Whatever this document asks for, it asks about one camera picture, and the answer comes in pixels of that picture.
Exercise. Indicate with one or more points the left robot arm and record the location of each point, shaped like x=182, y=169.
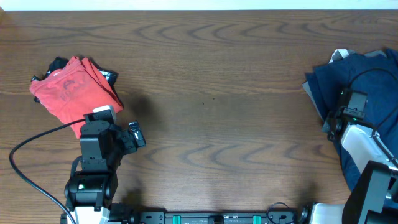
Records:
x=93, y=179

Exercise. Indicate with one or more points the red folded t-shirt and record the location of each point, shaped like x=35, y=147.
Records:
x=74, y=93

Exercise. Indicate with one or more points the navy blue shorts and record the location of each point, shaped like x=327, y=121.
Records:
x=376, y=76

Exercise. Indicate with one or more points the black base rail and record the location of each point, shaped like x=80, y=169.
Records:
x=214, y=217

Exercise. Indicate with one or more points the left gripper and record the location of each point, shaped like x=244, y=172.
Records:
x=131, y=139

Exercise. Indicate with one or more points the grey garment in pile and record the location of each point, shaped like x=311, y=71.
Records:
x=337, y=55

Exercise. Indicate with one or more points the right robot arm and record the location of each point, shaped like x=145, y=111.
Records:
x=376, y=164

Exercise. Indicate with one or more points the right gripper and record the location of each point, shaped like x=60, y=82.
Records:
x=326, y=126

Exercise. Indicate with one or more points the black garment under red shirt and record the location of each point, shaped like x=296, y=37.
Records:
x=57, y=63

